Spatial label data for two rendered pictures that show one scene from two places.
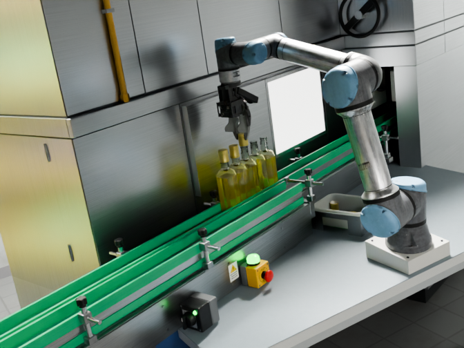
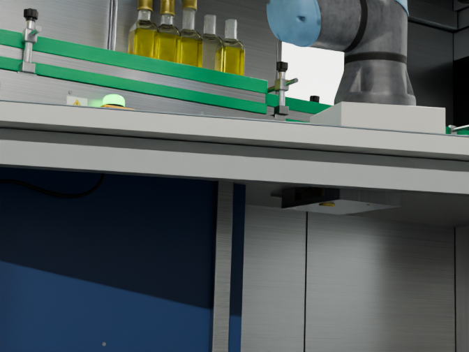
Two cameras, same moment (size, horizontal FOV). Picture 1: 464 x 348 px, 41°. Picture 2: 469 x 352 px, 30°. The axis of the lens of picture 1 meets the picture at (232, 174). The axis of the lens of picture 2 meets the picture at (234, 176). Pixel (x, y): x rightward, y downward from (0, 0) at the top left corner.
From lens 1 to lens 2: 153 cm
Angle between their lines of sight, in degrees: 31
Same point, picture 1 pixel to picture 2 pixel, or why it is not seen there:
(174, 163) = (82, 15)
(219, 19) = not seen: outside the picture
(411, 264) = (347, 110)
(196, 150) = (121, 10)
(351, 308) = (195, 117)
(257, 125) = (250, 40)
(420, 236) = (380, 76)
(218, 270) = (45, 88)
